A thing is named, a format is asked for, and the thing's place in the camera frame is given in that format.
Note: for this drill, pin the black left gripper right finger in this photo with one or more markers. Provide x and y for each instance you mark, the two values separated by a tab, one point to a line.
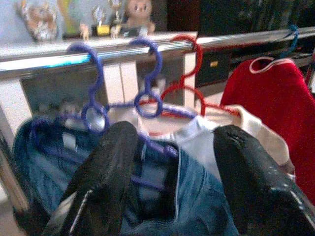
251	186

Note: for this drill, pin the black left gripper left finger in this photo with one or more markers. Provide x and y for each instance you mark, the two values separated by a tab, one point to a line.
103	177

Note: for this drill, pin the purple plastic hanger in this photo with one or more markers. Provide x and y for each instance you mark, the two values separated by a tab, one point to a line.
100	68
159	61

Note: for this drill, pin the red plastic hanger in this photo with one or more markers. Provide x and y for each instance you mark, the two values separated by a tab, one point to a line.
199	56

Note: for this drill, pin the cream garment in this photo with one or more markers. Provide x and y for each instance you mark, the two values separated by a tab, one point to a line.
265	137

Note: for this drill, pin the blue denim garment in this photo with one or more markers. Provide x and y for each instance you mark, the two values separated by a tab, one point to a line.
197	196

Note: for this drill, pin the red garment with white trim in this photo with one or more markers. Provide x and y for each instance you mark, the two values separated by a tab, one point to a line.
270	98

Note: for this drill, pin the gold trophy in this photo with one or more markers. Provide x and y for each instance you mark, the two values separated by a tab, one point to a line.
101	24
116	17

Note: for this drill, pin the brown plush toy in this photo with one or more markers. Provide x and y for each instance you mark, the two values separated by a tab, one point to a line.
139	12

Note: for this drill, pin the grey figurine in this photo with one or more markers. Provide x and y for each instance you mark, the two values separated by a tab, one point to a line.
39	19

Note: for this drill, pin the chrome clothes rail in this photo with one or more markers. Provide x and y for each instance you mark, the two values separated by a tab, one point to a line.
37	62

